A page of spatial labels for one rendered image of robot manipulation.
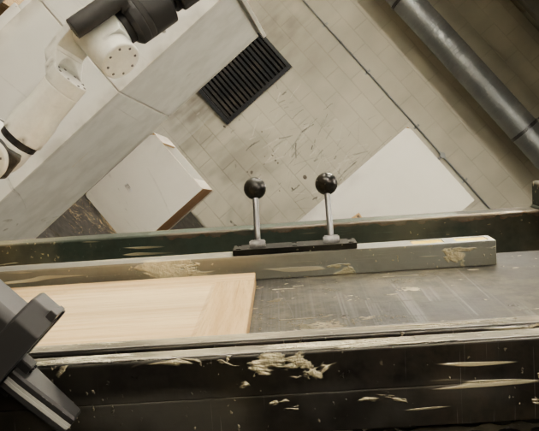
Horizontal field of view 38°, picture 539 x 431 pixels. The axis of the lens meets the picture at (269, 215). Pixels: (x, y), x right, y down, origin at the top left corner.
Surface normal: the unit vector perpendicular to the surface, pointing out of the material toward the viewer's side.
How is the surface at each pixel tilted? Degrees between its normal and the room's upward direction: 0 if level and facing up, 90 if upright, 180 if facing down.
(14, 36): 90
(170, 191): 90
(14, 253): 90
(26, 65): 90
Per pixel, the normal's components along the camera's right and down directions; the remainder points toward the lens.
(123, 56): 0.61, 0.64
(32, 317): 0.47, -0.43
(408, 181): -0.12, 0.00
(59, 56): 0.90, -0.07
